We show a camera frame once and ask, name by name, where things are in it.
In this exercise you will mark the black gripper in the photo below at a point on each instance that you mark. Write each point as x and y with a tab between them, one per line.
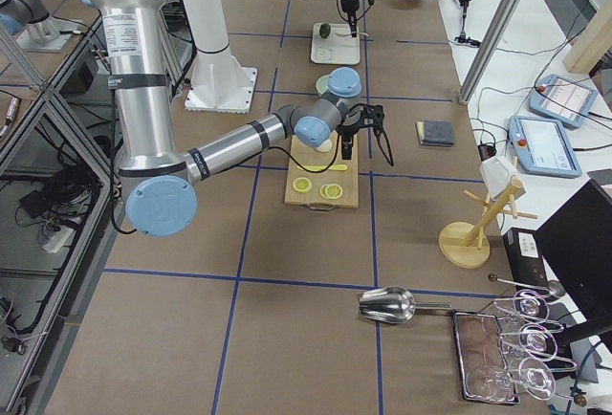
348	4
345	130

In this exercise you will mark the white plastic spoon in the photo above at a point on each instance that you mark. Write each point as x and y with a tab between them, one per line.
348	35

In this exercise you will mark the light green bowl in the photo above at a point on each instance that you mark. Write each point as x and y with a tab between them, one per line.
322	85

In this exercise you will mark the yellow plastic knife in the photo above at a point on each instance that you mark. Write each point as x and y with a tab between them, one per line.
323	168

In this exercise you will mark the green avocado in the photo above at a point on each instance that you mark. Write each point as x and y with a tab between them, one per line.
324	30

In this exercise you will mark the cream bear-print tray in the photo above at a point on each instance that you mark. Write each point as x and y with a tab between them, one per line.
335	50

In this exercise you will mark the wooden cutting board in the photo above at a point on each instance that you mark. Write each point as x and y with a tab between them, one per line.
348	179

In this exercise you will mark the upper lemon slice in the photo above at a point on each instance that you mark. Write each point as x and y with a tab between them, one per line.
333	191

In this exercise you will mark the grey folded cloth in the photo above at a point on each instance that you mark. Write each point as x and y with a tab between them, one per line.
435	133

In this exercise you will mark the white paper cup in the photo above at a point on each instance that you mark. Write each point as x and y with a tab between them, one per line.
497	173

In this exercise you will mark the wooden mug tree stand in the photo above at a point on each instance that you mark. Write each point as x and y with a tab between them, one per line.
466	245

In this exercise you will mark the metal scoop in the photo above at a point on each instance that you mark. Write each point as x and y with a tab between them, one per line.
395	305

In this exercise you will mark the blue teach pendant near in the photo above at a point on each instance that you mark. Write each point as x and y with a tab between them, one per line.
542	147

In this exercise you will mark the blue teach pendant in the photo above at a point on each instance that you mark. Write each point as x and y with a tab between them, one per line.
559	98
542	147

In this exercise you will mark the blue teach pendant far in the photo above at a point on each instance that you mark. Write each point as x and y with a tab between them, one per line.
559	98

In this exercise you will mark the black metal tray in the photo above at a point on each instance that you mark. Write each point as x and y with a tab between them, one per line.
477	348

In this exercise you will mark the aluminium frame post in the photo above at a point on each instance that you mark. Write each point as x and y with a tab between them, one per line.
499	24

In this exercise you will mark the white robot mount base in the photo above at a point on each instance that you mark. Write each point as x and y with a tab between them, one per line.
218	82

